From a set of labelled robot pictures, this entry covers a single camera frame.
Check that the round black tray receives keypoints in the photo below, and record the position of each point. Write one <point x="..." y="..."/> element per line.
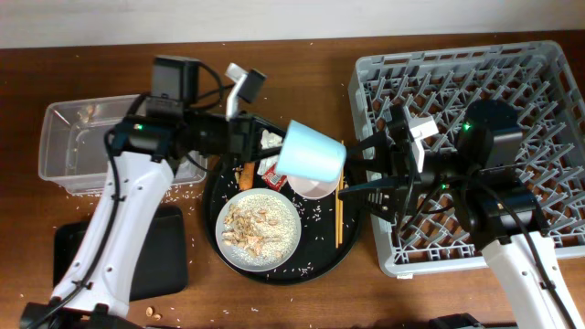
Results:
<point x="316" y="253"/>

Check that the light blue cup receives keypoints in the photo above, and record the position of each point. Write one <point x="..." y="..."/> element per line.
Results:
<point x="308" y="154"/>

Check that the grey plastic dishwasher rack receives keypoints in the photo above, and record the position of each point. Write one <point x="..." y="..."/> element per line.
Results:
<point x="535" y="79"/>

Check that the wooden chopstick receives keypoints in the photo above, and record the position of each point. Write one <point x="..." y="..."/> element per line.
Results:
<point x="341" y="184"/>
<point x="337" y="220"/>

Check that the orange carrot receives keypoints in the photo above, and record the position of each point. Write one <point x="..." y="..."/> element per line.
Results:
<point x="246" y="176"/>

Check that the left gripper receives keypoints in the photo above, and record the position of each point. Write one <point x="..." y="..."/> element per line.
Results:
<point x="243" y="138"/>

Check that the clear plastic waste bin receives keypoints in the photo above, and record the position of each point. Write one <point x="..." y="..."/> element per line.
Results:
<point x="71" y="147"/>

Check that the black rectangular tray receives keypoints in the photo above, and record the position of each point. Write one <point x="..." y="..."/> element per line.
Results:
<point x="162" y="265"/>

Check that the white tissue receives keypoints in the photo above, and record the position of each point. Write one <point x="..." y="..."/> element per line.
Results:
<point x="268" y="140"/>

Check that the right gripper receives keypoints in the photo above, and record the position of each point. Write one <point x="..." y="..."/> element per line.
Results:
<point x="402" y="185"/>

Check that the red snack wrapper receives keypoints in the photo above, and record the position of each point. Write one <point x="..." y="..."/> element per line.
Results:
<point x="273" y="180"/>

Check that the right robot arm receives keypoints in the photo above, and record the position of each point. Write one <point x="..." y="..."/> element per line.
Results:
<point x="502" y="216"/>

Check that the rice and peanut shells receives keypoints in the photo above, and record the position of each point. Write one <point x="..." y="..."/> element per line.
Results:
<point x="260" y="226"/>

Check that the grey plate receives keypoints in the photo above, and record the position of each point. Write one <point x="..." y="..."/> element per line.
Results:
<point x="237" y="256"/>

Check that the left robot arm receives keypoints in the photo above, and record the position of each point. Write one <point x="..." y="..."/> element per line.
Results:
<point x="160" y="128"/>

